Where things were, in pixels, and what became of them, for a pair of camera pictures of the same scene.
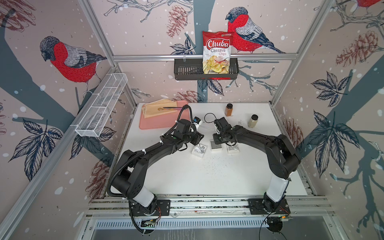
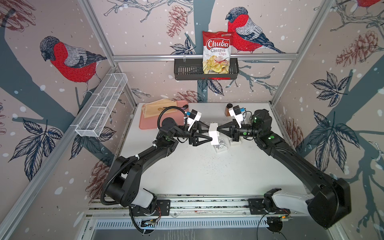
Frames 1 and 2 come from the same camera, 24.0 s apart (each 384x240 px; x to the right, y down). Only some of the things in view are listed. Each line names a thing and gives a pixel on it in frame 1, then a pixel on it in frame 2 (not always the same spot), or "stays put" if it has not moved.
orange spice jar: (229, 109) stays put
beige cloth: (150, 109) stays put
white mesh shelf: (91, 123) stays put
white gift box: (199, 150) → (214, 133)
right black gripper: (216, 142) → (234, 130)
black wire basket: (192, 69) stays put
